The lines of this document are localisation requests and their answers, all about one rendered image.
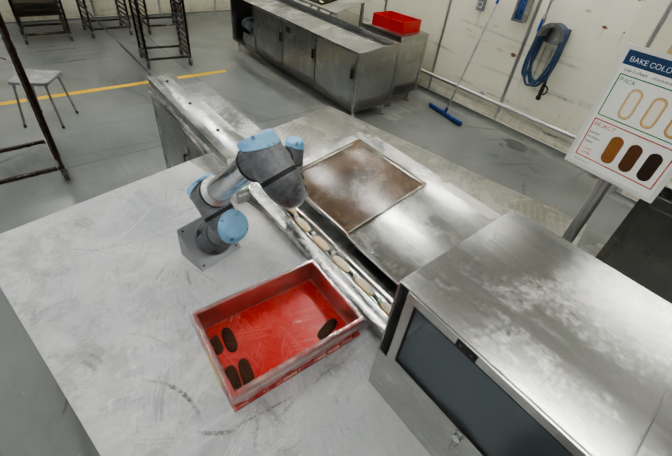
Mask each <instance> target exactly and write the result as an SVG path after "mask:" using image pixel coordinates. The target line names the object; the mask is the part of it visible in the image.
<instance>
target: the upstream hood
mask: <svg viewBox="0 0 672 456"><path fill-rule="evenodd" d="M147 80H148V83H149V85H150V86H151V87H152V88H153V89H154V91H155V92H156V93H157V94H158V95H159V96H160V97H161V98H162V99H163V100H164V101H165V102H166V103H167V104H168V105H169V106H170V107H171V108H172V110H173V111H174V112H175V113H176V114H177V115H178V116H179V117H180V118H181V119H182V120H183V121H184V122H185V123H186V124H187V125H188V126H189V128H190V129H191V130H192V131H193V132H194V133H195V134H196V135H197V136H198V137H199V138H200V139H201V140H202V141H203V142H204V143H205V144H206V145H207V147H208V148H209V149H210V150H211V151H212V152H213V153H214V154H215V155H216V156H217V157H218V158H219V159H220V160H221V161H222V162H223V163H224V164H225V166H226V167H227V166H229V165H230V164H231V163H232V162H234V161H235V159H236V155H237V153H238V151H239V150H238V147H237V143H238V142H240V141H242V140H244V139H245V138H244V137H242V136H241V135H240V134H239V133H238V132H237V131H236V130H235V129H234V128H232V127H231V126H230V125H229V124H228V123H227V122H226V121H225V120H224V119H223V118H221V117H220V116H219V115H218V114H217V113H216V112H215V111H214V110H213V109H212V108H210V107H209V106H208V105H207V104H206V103H205V102H204V101H203V100H202V99H200V98H199V97H198V96H197V95H196V94H195V93H194V92H193V91H192V90H191V89H189V88H188V87H187V86H186V85H185V84H184V83H183V82H182V81H181V80H179V79H178V78H177V77H176V76H175V75H174V74H173V73H169V74H162V75H155V76H147Z"/></svg>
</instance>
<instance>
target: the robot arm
mask: <svg viewBox="0 0 672 456"><path fill-rule="evenodd" d="M237 147H238V150H239V151H238V153H237V155H236V159H235V161H234V162H232V163H231V164H230V165H229V166H227V167H226V168H225V169H224V170H223V171H221V172H220V173H219V174H218V175H214V174H211V173H209V174H206V175H203V176H201V177H200V178H198V179H196V180H195V181H194V182H192V183H191V184H190V185H189V186H188V188H187V194H188V195H189V198H190V200H191V201H192V202H193V204H194V205H195V207H196V208H197V210H198V211H199V213H200V215H201V216H202V218H203V219H204V220H203V221H202V222H200V223H199V224H198V226H197V227H196V229H195V232H194V240H195V243H196V245H197V247H198V248H199V249H200V250H201V251H202V252H203V253H205V254H208V255H218V254H221V253H223V252H225V251H226V250H227V249H228V248H229V247H230V245H231V244H235V243H237V242H239V241H240V240H241V239H243V238H244V237H245V236H246V234H247V232H248V227H249V224H248V220H247V217H246V216H245V214H244V213H242V212H241V211H239V210H236V209H235V208H234V206H233V205H232V203H231V201H230V200H231V198H232V195H234V194H235V193H237V192H238V191H240V190H241V189H243V188H244V187H246V186H247V185H249V184H250V183H252V182H255V183H258V182H259V184H260V186H261V187H262V189H263V190H264V192H265V193H266V194H267V196H268V197H269V198H270V199H271V200H272V201H274V202H275V203H276V204H278V205H279V206H281V207H283V208H285V209H286V210H288V209H294V208H297V207H299V206H300V205H301V204H302V203H303V202H304V200H305V198H306V197H307V196H308V194H307V192H306V187H307V186H305V185H304V182H303V179H304V176H303V175H302V169H303V153H304V141H303V139H302V138H301V137H299V136H289V137H287V138H286V140H285V146H284V145H283V143H282V142H281V139H280V137H278V135H277V134H276V132H275V131H274V130H273V129H266V130H263V131H261V132H259V133H256V134H254V135H252V136H250V137H248V138H246V139H244V140H242V141H240V142H238V143H237Z"/></svg>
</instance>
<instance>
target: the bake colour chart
mask: <svg viewBox="0 0 672 456"><path fill-rule="evenodd" d="M564 159H565V160H567V161H569V162H571V163H573V164H575V165H577V166H579V167H581V168H583V169H585V170H586V171H588V172H590V173H592V174H594V175H596V176H598V177H600V178H602V179H604V180H606V181H608V182H610V183H611V184H613V185H615V186H617V187H619V188H621V189H623V190H625V191H627V192H629V193H631V194H633V195H635V196H636V197H638V198H640V199H642V200H644V201H646V202H648V203H650V204H651V203H652V202H653V201H654V199H655V198H656V197H657V196H658V194H659V193H660V192H661V191H662V189H663V188H664V187H665V185H666V184H667V183H668V182H669V180H670V179H671V178H672V55H671V54H667V53H664V52H660V51H657V50H653V49H650V48H646V47H643V46H639V45H636V44H632V43H628V44H627V46H626V48H625V49H624V51H623V53H622V55H621V57H620V59H619V60H618V62H617V64H616V66H615V68H614V69H613V71H612V73H611V75H610V77H609V78H608V80H607V82H606V84H605V86H604V88H603V89H602V91H601V93H600V95H599V97H598V98H597V100H596V102H595V104H594V106H593V107H592V109H591V111H590V113H589V115H588V116H587V118H586V120H585V122H584V124H583V126H582V127H581V129H580V131H579V133H578V135H577V136H576V138H575V140H574V142H573V144H572V145H571V147H570V149H569V151H568V153H567V155H566V156H565V158H564Z"/></svg>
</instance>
